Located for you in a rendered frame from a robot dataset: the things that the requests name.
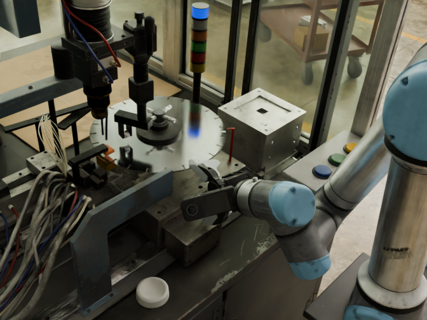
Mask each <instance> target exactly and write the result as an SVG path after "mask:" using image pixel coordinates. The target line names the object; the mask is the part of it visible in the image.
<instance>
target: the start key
mask: <svg viewBox="0 0 427 320"><path fill-rule="evenodd" d="M345 158H346V156H344V155H342V154H332V155H331V158H330V160H331V161H332V162H333V163H334V164H337V165H340V164H341V163H342V162H343V161H344V159H345Z"/></svg>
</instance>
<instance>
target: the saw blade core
mask: <svg viewBox="0 0 427 320"><path fill-rule="evenodd" d="M183 100H184V99H183V98H177V97H169V99H168V97H167V96H154V100H152V101H150V102H147V108H149V109H152V110H154V109H164V108H165V107H167V106H169V105H171V106H172V108H171V109H170V110H169V111H167V112H166V113H165V115H166V116H170V117H173V118H175V119H176V120H178V121H179V123H180V124H181V126H182V132H181V134H180V136H179V137H178V138H177V139H175V140H173V141H171V142H167V143H151V142H146V141H145V140H143V139H141V138H140V137H139V136H138V135H137V133H136V127H132V136H129V137H128V138H124V139H122V138H121V137H120V136H119V135H118V123H117V122H114V114H115V113H116V112H117V111H118V110H119V109H120V110H124V111H127V112H132V113H135V114H137V104H136V103H135V102H134V101H133V100H131V99H129V100H125V101H123V102H120V103H117V104H114V105H112V106H110V107H109V108H108V123H107V140H105V119H103V124H104V135H102V128H101V120H100V119H95V120H94V122H93V123H92V125H91V128H90V141H91V144H92V145H93V147H96V146H98V145H100V144H102V143H104V144H107V145H109V146H110V147H112V148H113V149H114V152H113V153H112V154H109V155H108V156H105V155H104V154H100V155H101V156H105V158H104V159H106V160H107V161H109V162H110V163H112V164H115V165H117V166H120V167H122V168H125V169H128V167H129V165H131V166H130V167H129V170H132V171H139V172H143V173H146V170H147V168H148V170H147V172H148V173H159V172H161V171H163V170H164V169H165V168H170V169H172V170H173V172H178V171H184V168H185V170H188V169H191V168H190V167H189V159H197V160H199V161H206V160H211V159H212V158H213V157H214V156H216V155H217V154H218V153H219V152H220V150H221V149H222V148H223V146H224V143H225V141H226V132H220V131H226V129H225V126H224V123H223V122H222V121H221V119H220V118H219V116H218V115H217V114H215V113H214V112H213V111H211V110H210V109H208V108H207V107H205V106H203V105H201V104H198V103H196V102H193V101H190V100H186V99H185V100H184V101H183ZM124 103H125V104H124ZM195 105H196V106H195ZM95 133H96V134H95ZM217 145H218V146H217ZM115 159H117V160H115ZM114 160H115V161H114ZM182 166H183V167H184V168H183V167H182Z"/></svg>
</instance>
